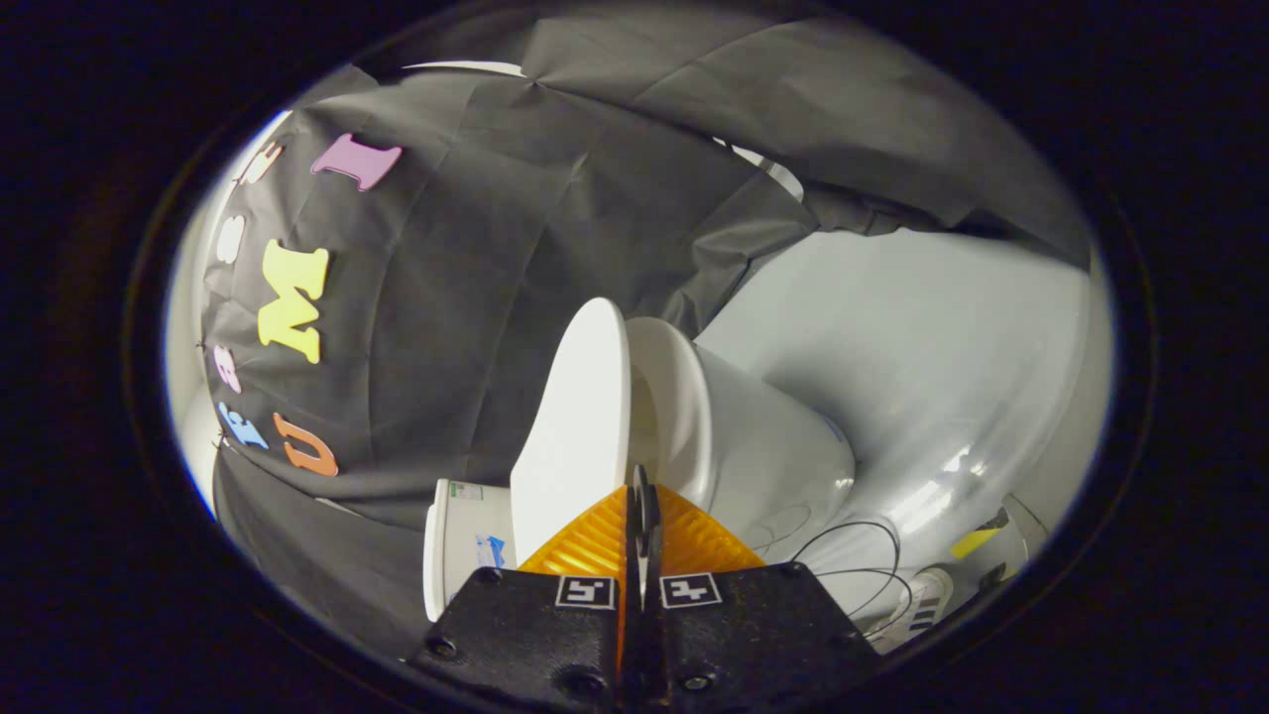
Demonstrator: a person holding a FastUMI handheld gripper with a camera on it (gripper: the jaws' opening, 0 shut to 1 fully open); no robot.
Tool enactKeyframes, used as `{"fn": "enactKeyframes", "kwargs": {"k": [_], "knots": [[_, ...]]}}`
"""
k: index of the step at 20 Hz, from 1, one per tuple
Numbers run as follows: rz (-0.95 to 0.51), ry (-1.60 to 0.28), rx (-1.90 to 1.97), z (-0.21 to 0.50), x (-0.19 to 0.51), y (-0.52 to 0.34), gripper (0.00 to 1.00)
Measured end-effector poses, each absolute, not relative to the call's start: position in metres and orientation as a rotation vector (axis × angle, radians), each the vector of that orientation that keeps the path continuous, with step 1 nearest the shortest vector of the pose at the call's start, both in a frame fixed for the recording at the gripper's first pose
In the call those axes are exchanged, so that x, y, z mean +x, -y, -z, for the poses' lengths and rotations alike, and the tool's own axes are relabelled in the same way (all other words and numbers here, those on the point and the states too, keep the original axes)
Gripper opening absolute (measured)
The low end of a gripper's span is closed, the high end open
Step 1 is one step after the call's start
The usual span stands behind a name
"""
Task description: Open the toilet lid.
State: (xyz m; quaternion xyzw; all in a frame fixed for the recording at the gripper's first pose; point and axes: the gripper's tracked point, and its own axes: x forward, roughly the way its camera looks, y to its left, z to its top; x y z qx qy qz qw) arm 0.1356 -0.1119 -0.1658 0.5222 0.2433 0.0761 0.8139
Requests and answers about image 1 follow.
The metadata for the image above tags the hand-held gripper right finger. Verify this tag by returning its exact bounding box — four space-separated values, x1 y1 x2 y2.
644 474 885 711

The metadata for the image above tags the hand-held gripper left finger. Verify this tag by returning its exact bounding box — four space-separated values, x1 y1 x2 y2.
406 464 645 711

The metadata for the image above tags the white toilet lid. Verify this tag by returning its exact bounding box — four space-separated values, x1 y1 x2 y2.
509 297 634 566

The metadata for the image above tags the white toilet with tank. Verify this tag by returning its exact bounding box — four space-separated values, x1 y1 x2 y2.
423 317 857 623

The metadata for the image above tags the white striped sneaker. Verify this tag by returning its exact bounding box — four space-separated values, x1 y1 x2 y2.
867 565 956 652

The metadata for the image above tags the black backdrop cloth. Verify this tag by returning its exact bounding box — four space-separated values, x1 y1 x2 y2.
203 15 1092 657

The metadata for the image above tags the thin black cable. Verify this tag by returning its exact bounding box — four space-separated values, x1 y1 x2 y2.
753 504 915 618

